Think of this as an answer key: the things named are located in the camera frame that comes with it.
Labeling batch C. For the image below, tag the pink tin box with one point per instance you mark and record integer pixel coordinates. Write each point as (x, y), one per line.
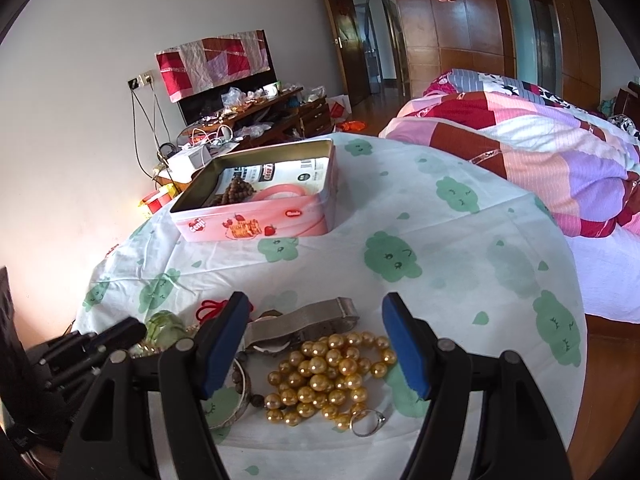
(250, 220)

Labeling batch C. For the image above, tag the black television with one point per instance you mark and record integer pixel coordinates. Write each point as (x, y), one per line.
(210, 102)

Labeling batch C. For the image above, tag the red patchwork cover cloth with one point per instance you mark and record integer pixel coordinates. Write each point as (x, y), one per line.
(210, 60)

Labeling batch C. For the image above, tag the brown wooden wardrobe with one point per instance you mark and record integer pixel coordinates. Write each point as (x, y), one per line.
(450, 35)

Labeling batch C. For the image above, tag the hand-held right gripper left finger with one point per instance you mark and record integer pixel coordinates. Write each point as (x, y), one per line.
(222, 347)

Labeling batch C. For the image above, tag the white mug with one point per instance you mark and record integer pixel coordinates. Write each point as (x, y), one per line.
(271, 90)

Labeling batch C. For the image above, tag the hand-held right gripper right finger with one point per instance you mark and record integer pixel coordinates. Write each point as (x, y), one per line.
(405, 350)

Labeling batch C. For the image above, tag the wooden bed headboard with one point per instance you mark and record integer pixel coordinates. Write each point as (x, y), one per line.
(627, 100)

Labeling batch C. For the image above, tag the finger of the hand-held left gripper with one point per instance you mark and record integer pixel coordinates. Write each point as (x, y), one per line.
(75, 372)
(117, 332)

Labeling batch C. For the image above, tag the white green-print tablecloth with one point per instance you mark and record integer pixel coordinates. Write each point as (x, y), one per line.
(450, 260)

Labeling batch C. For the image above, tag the wall power socket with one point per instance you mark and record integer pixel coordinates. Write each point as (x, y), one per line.
(141, 81)

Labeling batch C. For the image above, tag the white electronic box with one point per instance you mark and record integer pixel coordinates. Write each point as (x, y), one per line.
(190, 158)

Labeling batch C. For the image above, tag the red yellow paper bag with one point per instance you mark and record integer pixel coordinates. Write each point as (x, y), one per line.
(155, 203)

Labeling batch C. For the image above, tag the metal wrist watch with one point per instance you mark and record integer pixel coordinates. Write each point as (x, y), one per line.
(295, 322)

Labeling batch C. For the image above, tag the wooden television cabinet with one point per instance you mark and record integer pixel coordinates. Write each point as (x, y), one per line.
(280, 120)

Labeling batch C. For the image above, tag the wooden door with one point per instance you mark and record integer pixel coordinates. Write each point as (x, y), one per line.
(342, 35)

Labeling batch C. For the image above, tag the silver bangle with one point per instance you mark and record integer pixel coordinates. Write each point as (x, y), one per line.
(240, 407)

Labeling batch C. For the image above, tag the orange item on floor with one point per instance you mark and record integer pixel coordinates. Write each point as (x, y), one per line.
(351, 125)

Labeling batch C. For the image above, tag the white bed sheet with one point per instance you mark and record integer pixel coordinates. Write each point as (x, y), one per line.
(610, 280)

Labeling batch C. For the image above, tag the patchwork quilt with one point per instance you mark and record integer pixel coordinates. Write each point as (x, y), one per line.
(525, 150)

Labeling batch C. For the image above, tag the printed paper leaflet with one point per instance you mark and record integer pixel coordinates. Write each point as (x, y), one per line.
(280, 170)

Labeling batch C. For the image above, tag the green jade ornament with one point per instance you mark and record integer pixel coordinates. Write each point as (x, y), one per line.
(167, 330)

